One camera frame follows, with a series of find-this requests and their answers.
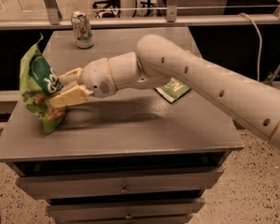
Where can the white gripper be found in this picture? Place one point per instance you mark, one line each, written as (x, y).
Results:
(97, 77)

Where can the green rice chip bag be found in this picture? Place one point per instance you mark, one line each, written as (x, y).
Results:
(38, 83)

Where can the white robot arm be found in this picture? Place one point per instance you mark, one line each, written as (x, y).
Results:
(156, 60)

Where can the green kettle chip bag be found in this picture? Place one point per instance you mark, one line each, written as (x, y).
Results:
(173, 90)

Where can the green white soda can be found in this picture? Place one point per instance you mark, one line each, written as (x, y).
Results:
(82, 30)

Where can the grey drawer cabinet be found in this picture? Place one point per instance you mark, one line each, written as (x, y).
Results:
(132, 130)

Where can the black office chair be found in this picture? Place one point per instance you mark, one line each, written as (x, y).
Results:
(106, 8)

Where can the top grey drawer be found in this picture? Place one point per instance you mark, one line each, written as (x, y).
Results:
(120, 183)

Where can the grey drawer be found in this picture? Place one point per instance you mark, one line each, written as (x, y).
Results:
(120, 183)
(128, 210)

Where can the lower grey drawer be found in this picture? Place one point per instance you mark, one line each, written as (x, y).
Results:
(128, 210)

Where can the metal window rail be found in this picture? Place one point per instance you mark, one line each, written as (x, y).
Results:
(142, 22)

